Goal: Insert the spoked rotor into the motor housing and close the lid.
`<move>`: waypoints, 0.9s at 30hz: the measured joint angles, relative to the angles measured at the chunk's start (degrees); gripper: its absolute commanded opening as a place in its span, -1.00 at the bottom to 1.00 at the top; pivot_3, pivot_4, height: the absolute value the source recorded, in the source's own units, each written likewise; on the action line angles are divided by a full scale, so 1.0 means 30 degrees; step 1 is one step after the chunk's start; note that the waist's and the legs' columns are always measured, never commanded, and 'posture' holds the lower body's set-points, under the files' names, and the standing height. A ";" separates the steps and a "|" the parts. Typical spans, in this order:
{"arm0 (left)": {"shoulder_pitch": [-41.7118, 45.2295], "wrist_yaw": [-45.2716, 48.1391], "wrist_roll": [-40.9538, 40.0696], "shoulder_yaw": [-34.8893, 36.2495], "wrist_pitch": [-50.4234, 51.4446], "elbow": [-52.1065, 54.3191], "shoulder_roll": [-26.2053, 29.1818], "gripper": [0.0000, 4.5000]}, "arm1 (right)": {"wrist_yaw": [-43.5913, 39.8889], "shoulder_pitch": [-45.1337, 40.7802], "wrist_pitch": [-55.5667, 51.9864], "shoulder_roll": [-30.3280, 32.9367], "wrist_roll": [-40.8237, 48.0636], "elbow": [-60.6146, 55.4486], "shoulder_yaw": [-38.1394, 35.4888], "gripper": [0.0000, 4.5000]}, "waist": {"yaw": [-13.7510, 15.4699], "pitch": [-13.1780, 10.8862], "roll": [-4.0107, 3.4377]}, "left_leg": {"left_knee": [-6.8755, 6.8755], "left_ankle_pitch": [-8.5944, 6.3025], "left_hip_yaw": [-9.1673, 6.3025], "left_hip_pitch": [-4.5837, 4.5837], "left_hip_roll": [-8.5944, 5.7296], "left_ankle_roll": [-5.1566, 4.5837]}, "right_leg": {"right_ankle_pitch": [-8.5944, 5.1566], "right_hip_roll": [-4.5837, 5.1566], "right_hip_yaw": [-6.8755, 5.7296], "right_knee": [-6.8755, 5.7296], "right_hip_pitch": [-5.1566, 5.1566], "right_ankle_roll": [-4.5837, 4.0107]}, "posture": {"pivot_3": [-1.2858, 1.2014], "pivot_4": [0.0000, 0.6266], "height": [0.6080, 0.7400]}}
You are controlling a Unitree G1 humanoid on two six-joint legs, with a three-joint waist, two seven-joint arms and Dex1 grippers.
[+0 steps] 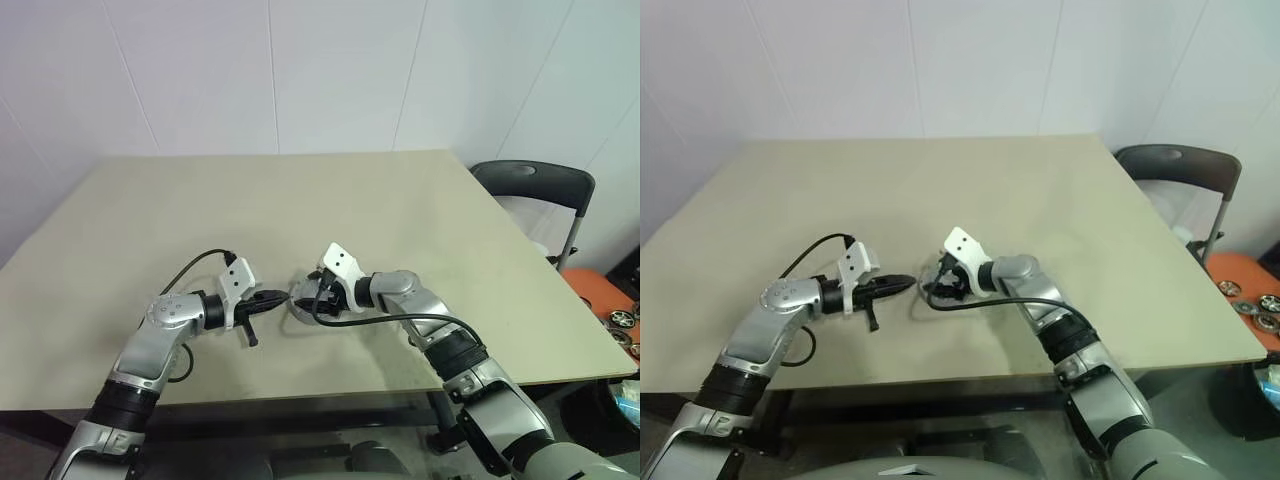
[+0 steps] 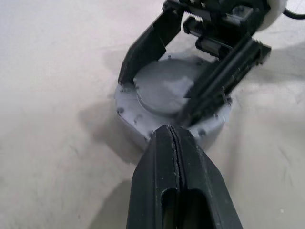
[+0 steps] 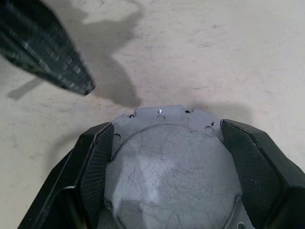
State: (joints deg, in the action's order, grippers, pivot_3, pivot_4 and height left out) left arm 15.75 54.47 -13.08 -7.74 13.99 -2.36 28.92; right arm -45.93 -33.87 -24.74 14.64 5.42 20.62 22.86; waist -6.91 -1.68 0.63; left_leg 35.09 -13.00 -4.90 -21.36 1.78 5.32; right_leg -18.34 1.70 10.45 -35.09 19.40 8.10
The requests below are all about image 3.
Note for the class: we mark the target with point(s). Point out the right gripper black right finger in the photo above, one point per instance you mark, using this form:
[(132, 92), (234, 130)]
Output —
[(264, 167)]

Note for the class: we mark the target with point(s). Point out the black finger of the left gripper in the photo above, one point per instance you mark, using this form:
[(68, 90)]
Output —
[(47, 50)]

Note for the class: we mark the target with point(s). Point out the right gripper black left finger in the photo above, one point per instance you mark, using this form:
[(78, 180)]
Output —
[(71, 181)]

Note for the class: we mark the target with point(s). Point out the grey round motor lid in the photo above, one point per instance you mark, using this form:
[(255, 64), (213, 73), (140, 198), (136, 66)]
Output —
[(171, 176)]

